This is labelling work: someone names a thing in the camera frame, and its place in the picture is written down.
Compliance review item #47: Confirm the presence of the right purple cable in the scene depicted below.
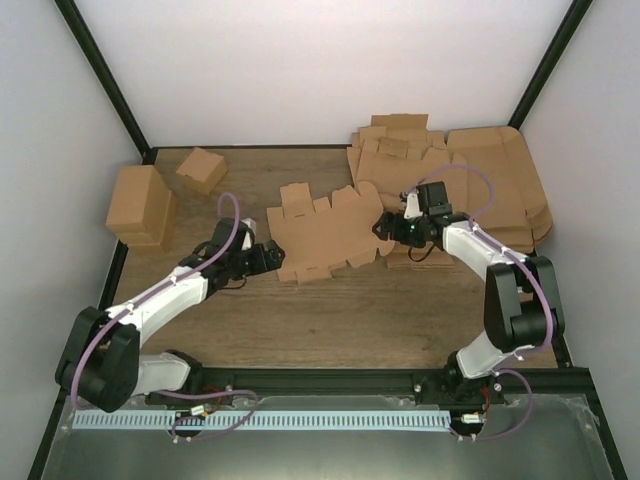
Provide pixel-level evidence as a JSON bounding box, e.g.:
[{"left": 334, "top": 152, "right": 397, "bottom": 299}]
[{"left": 407, "top": 165, "right": 559, "bottom": 444}]

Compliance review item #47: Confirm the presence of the small folded cardboard box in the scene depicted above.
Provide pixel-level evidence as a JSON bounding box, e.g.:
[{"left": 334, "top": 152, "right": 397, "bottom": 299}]
[{"left": 176, "top": 148, "right": 228, "bottom": 195}]

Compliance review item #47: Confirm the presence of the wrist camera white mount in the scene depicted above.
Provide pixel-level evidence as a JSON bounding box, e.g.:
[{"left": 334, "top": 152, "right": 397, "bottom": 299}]
[
  {"left": 400, "top": 189, "right": 423, "bottom": 221},
  {"left": 236, "top": 218, "right": 257, "bottom": 251}
]

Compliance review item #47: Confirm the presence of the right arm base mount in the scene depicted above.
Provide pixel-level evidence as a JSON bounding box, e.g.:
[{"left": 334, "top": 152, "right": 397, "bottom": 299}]
[{"left": 411, "top": 368, "right": 503, "bottom": 408}]

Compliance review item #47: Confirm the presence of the large flat cardboard blanks stack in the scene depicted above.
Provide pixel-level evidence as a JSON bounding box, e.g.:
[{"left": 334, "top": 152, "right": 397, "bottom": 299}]
[{"left": 447, "top": 126, "right": 553, "bottom": 253}]

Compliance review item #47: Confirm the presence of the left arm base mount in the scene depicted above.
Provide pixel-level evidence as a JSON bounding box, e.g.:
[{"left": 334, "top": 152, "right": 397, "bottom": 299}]
[{"left": 145, "top": 368, "right": 235, "bottom": 407}]

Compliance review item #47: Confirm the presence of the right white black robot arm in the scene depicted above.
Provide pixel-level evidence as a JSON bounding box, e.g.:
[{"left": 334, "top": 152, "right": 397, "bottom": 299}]
[{"left": 372, "top": 181, "right": 565, "bottom": 403}]

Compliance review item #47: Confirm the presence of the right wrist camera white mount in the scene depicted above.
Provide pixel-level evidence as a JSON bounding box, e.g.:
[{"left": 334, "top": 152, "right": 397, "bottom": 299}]
[{"left": 400, "top": 189, "right": 423, "bottom": 221}]

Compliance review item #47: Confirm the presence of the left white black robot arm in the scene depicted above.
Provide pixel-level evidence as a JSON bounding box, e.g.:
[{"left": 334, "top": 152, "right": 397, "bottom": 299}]
[{"left": 54, "top": 218, "right": 286, "bottom": 413}]

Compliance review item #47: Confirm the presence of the right black frame post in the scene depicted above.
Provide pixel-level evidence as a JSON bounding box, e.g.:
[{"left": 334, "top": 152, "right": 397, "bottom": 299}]
[{"left": 508, "top": 0, "right": 593, "bottom": 130}]

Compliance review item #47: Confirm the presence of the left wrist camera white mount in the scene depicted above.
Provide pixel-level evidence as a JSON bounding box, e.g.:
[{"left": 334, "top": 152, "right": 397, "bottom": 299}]
[{"left": 236, "top": 218, "right": 257, "bottom": 251}]

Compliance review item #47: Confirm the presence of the large folded cardboard box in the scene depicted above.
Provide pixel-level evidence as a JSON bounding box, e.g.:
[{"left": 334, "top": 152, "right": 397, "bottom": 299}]
[{"left": 106, "top": 165, "right": 177, "bottom": 253}]

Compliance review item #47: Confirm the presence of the stack of flat cardboard blanks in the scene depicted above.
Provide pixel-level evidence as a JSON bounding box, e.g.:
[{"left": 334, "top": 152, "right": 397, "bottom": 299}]
[{"left": 345, "top": 113, "right": 471, "bottom": 272}]

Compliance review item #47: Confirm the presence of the light blue slotted cable duct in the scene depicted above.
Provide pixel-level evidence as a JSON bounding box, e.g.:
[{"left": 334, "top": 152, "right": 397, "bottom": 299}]
[{"left": 71, "top": 410, "right": 451, "bottom": 432}]

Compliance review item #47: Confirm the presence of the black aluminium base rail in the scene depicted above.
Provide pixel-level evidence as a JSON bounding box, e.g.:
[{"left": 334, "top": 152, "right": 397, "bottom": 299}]
[{"left": 144, "top": 367, "right": 591, "bottom": 401}]

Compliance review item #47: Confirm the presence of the black frame post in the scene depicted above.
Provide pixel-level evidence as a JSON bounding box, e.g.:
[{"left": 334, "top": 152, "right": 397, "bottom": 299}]
[
  {"left": 508, "top": 0, "right": 593, "bottom": 130},
  {"left": 54, "top": 0, "right": 151, "bottom": 158}
]

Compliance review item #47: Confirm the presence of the left black frame post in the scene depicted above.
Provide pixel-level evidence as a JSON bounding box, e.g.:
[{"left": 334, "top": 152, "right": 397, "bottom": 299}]
[{"left": 54, "top": 0, "right": 151, "bottom": 158}]

